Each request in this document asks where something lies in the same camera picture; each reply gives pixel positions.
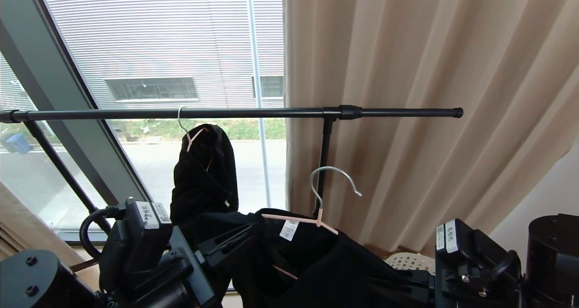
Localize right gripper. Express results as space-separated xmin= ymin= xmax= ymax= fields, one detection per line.
xmin=366 ymin=269 xmax=526 ymax=308

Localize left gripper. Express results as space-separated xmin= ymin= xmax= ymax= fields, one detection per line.
xmin=135 ymin=224 xmax=261 ymax=308

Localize pink clothes hanger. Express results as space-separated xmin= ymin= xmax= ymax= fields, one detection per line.
xmin=261 ymin=166 xmax=363 ymax=281
xmin=177 ymin=106 xmax=214 ymax=173

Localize black shorts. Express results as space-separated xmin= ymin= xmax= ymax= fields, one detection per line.
xmin=170 ymin=123 xmax=240 ymax=227

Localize black garment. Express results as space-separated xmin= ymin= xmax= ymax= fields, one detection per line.
xmin=195 ymin=208 xmax=436 ymax=308

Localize white laundry basket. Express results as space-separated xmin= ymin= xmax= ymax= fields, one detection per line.
xmin=384 ymin=252 xmax=437 ymax=275

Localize black clothes rack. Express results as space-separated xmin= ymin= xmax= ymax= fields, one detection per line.
xmin=0 ymin=105 xmax=464 ymax=295

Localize window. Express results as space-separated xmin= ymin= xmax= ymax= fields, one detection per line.
xmin=0 ymin=0 xmax=287 ymax=243

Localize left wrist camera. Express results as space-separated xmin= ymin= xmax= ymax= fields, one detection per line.
xmin=99 ymin=199 xmax=174 ymax=295

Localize black cable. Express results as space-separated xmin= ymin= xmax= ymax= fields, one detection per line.
xmin=79 ymin=206 xmax=126 ymax=260

